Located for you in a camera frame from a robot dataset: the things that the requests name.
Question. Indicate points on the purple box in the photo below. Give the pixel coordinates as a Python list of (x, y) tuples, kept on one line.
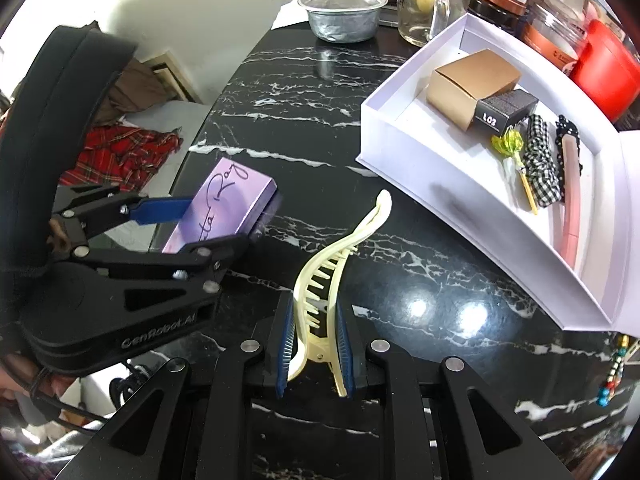
[(225, 195)]

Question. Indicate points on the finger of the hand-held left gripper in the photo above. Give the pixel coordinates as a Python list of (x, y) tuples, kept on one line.
[(160, 210), (215, 255)]

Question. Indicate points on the wooden frame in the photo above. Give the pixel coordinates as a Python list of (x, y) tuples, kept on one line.
[(172, 77)]

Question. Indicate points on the metal bowl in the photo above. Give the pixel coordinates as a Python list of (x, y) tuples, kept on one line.
[(345, 20)]

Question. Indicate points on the red canister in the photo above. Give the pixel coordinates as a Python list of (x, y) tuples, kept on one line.
[(607, 70)]

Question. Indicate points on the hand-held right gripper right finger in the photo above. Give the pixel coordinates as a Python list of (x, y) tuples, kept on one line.
[(346, 350)]

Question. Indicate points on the cream hair clip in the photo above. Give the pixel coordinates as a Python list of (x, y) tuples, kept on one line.
[(310, 345)]

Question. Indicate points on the gold cardboard box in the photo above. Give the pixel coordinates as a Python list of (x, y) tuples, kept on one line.
[(470, 85)]

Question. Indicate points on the brown cloth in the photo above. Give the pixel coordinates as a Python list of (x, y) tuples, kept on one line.
[(135, 90)]

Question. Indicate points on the low clear jar orange label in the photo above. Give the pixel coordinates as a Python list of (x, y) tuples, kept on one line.
[(550, 40)]

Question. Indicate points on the small black box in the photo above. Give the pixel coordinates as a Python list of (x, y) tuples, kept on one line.
[(505, 112)]

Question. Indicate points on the pink hair clip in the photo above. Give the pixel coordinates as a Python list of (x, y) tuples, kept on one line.
[(570, 210)]

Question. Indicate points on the person's left hand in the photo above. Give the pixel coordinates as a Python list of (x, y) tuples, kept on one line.
[(20, 377)]

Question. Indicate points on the glass mug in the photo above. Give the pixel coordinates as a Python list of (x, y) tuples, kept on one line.
[(415, 20)]

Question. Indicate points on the white gift box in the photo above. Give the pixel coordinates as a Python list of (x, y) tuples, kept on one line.
[(450, 185)]

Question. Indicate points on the red plaid blanket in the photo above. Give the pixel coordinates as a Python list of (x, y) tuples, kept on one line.
[(120, 155)]

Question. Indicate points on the black white gingham scrunchie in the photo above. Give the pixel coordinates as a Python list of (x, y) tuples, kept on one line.
[(542, 165)]

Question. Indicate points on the white paper sheet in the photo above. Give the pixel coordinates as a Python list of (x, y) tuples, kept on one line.
[(290, 15)]

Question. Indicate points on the black polka dot hair band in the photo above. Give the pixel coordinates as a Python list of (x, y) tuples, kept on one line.
[(567, 130)]

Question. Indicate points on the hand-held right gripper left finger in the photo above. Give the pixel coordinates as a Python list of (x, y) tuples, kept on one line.
[(285, 345)]

